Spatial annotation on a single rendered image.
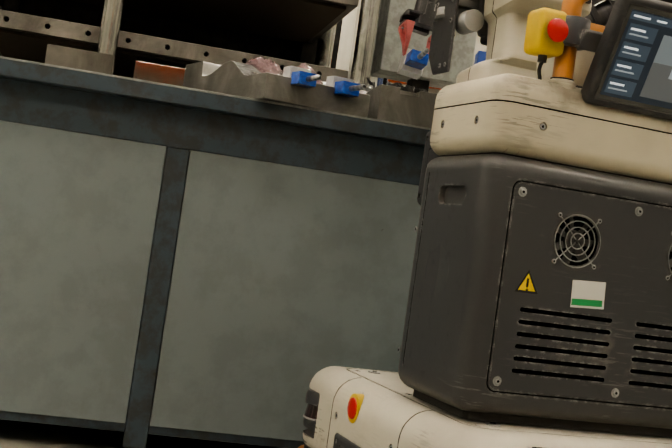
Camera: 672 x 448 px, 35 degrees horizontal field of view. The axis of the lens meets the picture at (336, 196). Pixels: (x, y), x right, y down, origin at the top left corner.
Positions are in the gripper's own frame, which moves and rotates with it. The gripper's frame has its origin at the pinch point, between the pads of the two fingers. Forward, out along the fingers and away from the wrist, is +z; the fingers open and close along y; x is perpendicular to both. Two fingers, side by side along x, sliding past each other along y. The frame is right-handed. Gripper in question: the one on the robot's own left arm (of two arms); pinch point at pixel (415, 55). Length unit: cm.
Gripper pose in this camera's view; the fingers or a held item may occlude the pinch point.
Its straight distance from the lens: 248.5
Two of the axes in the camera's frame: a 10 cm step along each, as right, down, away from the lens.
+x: 2.5, -1.5, -9.6
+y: -9.4, -2.8, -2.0
